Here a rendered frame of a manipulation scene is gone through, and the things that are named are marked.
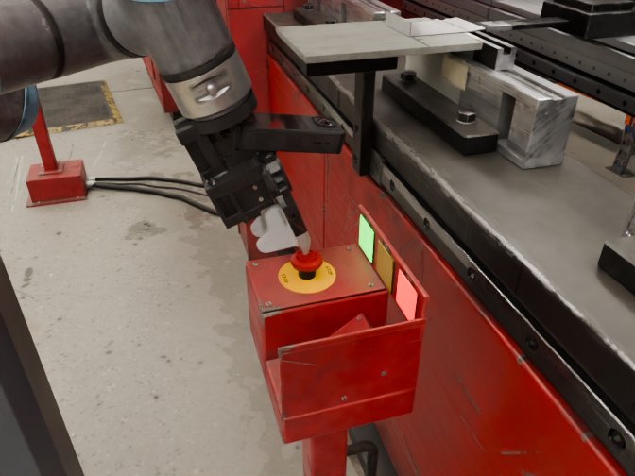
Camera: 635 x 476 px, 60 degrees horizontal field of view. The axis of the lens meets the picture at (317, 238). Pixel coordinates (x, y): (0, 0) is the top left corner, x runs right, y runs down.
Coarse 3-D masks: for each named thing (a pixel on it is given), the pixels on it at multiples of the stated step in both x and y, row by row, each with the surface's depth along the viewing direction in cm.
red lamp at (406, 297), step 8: (400, 272) 61; (400, 280) 61; (400, 288) 62; (408, 288) 59; (400, 296) 62; (408, 296) 60; (416, 296) 58; (400, 304) 62; (408, 304) 60; (408, 312) 60
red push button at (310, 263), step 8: (296, 256) 67; (304, 256) 67; (312, 256) 67; (320, 256) 68; (296, 264) 67; (304, 264) 66; (312, 264) 66; (320, 264) 67; (304, 272) 68; (312, 272) 68
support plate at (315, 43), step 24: (336, 24) 89; (360, 24) 89; (384, 24) 89; (312, 48) 76; (336, 48) 76; (360, 48) 76; (384, 48) 76; (408, 48) 76; (432, 48) 77; (456, 48) 78; (480, 48) 79
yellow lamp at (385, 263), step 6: (378, 246) 66; (378, 252) 67; (384, 252) 65; (378, 258) 67; (384, 258) 65; (390, 258) 63; (378, 264) 67; (384, 264) 66; (390, 264) 63; (378, 270) 68; (384, 270) 66; (390, 270) 64; (384, 276) 66; (390, 276) 64; (390, 282) 64; (390, 288) 65
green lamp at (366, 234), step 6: (360, 216) 71; (360, 222) 72; (366, 222) 70; (360, 228) 72; (366, 228) 70; (360, 234) 72; (366, 234) 70; (372, 234) 68; (360, 240) 73; (366, 240) 70; (372, 240) 68; (366, 246) 71; (372, 246) 69; (366, 252) 71
